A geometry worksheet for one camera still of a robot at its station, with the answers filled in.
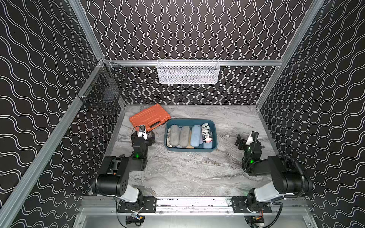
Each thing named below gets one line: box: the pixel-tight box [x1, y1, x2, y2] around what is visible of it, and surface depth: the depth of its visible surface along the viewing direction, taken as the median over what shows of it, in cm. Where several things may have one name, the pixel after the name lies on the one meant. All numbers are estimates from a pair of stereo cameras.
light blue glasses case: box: [202, 139, 213, 149], surface depth 97 cm
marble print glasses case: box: [166, 127, 173, 148], surface depth 97 cm
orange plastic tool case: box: [129, 103, 172, 133], surface depth 108 cm
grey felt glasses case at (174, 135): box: [170, 124, 180, 146], surface depth 97 cm
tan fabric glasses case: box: [185, 134, 195, 149], surface depth 94 cm
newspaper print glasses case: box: [201, 123, 213, 144], surface depth 98 cm
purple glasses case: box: [199, 128, 204, 145], surface depth 99 cm
